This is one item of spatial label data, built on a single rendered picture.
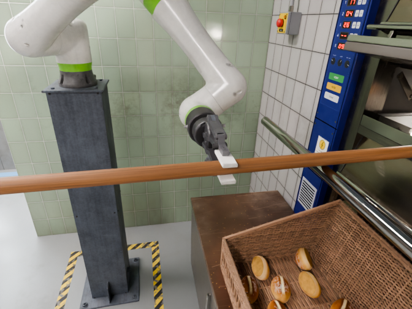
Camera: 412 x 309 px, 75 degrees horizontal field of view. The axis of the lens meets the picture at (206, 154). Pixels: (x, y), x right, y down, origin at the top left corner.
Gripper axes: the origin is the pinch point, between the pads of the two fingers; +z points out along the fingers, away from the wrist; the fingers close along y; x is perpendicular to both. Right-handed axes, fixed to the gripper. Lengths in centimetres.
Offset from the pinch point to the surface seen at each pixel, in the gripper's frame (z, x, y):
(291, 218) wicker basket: -26, -37, 40
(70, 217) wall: -122, 75, 106
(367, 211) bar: 15.2, -22.0, 2.3
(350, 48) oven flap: -29, -45, -21
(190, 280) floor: -67, -5, 120
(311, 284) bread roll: -8, -38, 55
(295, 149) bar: -10.5, -22.1, 2.6
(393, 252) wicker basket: 0, -56, 35
